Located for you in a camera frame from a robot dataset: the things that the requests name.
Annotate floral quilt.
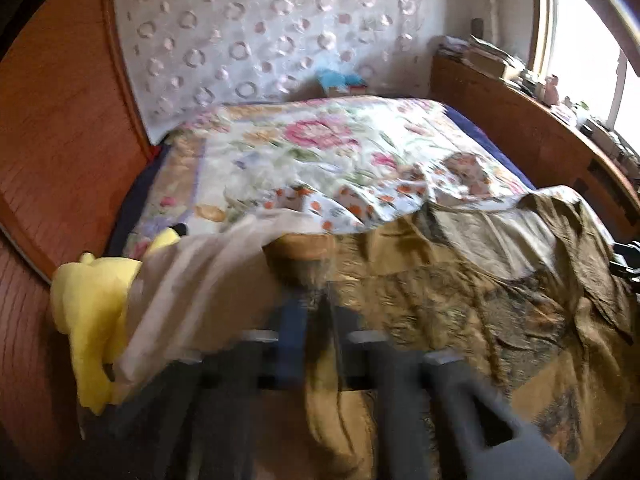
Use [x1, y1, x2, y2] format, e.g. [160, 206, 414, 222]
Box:
[110, 96, 531, 258]

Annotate orange-print white bed sheet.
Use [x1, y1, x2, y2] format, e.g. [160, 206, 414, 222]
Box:
[260, 180, 428, 233]

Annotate window with wooden frame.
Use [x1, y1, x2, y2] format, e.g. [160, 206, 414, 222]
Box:
[536, 0, 639, 152]

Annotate stack of papers and boxes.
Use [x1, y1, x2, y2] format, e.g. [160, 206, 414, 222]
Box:
[437, 36, 525, 80]

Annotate beige folded cloth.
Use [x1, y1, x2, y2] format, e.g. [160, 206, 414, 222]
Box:
[114, 209, 321, 389]

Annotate olive patterned garment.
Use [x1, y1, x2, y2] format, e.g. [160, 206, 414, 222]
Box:
[265, 193, 639, 479]

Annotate blue tissue box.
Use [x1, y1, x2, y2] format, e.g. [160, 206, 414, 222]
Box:
[316, 68, 368, 98]

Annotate dark blue blanket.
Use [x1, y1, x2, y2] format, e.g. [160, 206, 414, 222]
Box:
[444, 104, 536, 191]

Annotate wooden wardrobe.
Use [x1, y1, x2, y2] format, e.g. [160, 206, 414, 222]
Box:
[1, 0, 153, 479]

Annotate long wooden sideboard cabinet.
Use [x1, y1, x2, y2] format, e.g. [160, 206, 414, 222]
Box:
[430, 55, 639, 242]

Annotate sheer circle-pattern curtain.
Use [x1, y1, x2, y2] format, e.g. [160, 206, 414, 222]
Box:
[113, 0, 428, 143]

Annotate pink ceramic figure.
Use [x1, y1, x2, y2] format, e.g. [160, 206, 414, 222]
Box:
[542, 75, 560, 107]

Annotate yellow cloth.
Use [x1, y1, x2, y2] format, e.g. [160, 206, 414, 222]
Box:
[50, 226, 186, 415]

